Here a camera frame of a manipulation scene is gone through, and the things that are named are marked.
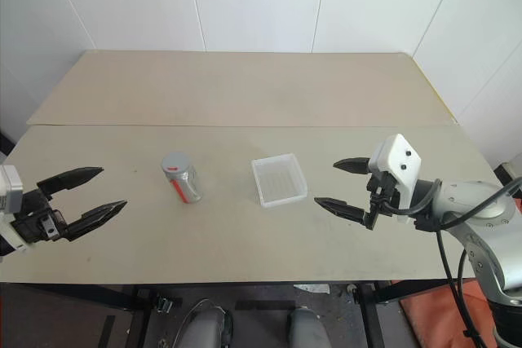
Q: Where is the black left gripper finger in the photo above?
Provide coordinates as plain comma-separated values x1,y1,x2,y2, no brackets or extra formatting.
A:
64,200,129,243
36,166,104,202

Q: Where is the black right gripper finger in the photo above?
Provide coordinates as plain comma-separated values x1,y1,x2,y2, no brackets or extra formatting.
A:
332,156,373,175
313,196,379,231

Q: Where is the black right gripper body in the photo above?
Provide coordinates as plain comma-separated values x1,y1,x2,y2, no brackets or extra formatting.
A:
365,170,404,218

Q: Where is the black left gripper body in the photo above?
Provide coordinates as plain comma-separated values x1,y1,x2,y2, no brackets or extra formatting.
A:
10,187,69,246

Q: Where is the clear plastic tray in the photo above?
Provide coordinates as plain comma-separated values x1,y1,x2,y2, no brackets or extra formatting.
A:
250,152,309,210

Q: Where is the silver and red can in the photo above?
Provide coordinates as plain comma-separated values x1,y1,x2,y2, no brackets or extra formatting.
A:
164,164,204,205

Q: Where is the grey plastic shaker lid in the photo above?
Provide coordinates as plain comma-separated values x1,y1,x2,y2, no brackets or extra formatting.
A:
161,152,192,174

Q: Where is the crumpled white paper scrap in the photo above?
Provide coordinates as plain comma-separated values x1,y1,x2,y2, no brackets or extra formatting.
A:
293,283,331,296

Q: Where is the grey right robot leg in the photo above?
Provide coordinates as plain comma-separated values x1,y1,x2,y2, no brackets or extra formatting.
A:
287,306,332,348

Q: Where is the grey robot leg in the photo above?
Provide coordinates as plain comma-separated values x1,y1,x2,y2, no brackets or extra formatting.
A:
287,306,332,348
184,306,234,348

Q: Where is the orange floor mat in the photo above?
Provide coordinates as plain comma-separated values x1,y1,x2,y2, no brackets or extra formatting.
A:
398,277,497,348

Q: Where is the grey left robot leg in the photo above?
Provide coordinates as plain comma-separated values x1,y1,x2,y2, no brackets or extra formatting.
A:
184,306,234,348

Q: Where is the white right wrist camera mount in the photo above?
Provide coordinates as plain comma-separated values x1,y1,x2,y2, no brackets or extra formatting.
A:
367,133,422,225

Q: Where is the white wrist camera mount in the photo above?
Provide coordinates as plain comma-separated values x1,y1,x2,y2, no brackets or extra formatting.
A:
0,164,32,258
367,133,422,225

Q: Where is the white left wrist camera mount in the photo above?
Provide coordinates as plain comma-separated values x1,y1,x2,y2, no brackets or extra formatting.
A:
0,164,32,258

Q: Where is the black metal table frame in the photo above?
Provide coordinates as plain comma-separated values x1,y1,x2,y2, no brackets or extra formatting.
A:
0,280,474,348

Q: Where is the small metal bracket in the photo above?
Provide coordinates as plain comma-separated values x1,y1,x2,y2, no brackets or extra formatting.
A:
156,297,184,314

